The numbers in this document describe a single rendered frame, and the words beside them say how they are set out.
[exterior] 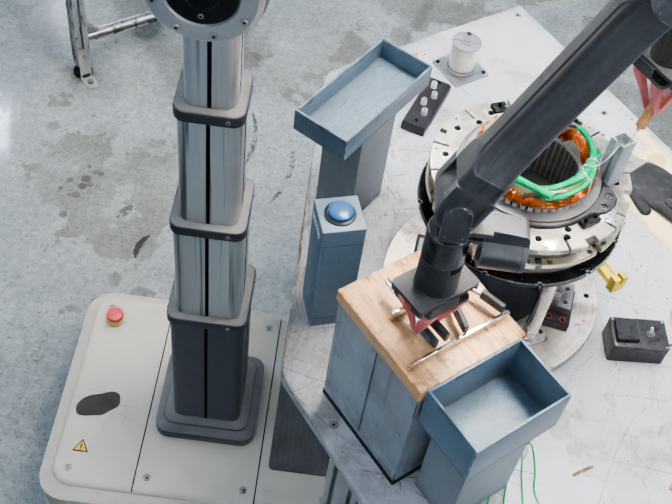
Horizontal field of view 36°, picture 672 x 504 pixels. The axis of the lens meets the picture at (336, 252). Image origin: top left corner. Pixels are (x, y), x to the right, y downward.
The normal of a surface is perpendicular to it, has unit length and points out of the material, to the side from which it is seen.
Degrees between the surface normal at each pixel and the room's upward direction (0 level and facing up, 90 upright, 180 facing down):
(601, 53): 82
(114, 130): 0
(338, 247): 90
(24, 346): 0
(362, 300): 0
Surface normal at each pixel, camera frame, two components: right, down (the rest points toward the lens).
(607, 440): 0.10, -0.62
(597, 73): -0.04, 0.73
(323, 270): 0.20, 0.78
